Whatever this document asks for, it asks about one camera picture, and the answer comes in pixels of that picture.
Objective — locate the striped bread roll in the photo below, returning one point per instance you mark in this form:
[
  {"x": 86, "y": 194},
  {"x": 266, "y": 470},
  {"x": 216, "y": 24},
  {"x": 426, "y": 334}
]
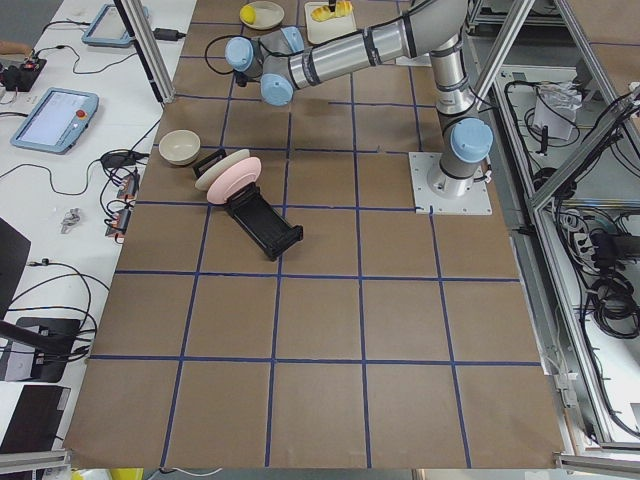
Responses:
[{"x": 331, "y": 10}]

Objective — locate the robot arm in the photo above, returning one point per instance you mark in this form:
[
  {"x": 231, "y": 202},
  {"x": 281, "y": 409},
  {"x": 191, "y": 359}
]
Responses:
[{"x": 281, "y": 63}]

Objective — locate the black plate rack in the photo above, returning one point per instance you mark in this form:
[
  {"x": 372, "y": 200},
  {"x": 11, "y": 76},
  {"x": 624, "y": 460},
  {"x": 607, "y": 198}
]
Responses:
[{"x": 263, "y": 224}]

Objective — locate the pink plate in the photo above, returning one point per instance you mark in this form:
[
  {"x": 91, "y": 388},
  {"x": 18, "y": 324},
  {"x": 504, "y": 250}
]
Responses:
[{"x": 233, "y": 179}]

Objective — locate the cream plate in rack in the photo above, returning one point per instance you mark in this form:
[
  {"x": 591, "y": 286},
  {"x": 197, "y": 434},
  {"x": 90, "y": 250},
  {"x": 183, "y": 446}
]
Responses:
[{"x": 210, "y": 168}]

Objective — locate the cream plate with lemon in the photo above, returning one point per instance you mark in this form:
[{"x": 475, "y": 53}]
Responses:
[{"x": 269, "y": 15}]

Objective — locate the cream bowl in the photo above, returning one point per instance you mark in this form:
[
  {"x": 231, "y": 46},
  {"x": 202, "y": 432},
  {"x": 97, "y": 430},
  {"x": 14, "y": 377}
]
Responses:
[{"x": 180, "y": 147}]

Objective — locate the white rectangular tray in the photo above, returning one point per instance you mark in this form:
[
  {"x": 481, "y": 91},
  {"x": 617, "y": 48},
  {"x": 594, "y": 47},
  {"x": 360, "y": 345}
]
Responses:
[{"x": 319, "y": 32}]

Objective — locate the yellow lemon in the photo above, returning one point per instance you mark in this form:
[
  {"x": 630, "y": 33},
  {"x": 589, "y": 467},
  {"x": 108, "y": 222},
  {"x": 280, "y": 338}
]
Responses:
[{"x": 248, "y": 15}]

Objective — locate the black power adapter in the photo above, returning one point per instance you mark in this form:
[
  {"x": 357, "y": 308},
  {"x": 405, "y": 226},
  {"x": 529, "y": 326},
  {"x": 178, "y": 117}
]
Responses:
[{"x": 165, "y": 34}]

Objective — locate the near teach pendant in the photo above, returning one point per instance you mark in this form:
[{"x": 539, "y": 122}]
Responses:
[{"x": 57, "y": 121}]

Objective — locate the teach pendant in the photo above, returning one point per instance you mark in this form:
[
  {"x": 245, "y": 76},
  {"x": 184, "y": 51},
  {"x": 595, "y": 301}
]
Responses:
[
  {"x": 57, "y": 121},
  {"x": 107, "y": 29}
]

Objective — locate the far teach pendant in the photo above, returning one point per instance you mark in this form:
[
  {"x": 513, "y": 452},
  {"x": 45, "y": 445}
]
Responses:
[{"x": 107, "y": 29}]

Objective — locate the black monitor stand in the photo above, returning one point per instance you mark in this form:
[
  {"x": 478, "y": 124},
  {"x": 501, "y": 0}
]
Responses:
[{"x": 37, "y": 348}]

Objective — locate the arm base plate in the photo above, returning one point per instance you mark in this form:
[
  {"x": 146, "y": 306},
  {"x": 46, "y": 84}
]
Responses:
[{"x": 475, "y": 200}]

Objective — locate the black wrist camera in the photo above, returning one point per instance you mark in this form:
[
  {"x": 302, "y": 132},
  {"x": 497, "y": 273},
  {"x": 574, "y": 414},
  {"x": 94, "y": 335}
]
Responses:
[{"x": 241, "y": 79}]

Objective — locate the usb hub with cables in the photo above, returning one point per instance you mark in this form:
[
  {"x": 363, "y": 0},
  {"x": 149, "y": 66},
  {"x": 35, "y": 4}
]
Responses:
[{"x": 118, "y": 199}]

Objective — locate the metal clamp bracket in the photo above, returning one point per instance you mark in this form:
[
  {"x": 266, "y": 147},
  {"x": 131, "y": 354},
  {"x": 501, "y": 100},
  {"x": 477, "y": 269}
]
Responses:
[{"x": 72, "y": 218}]

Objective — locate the aluminium frame post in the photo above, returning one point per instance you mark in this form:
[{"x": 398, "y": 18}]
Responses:
[{"x": 138, "y": 28}]

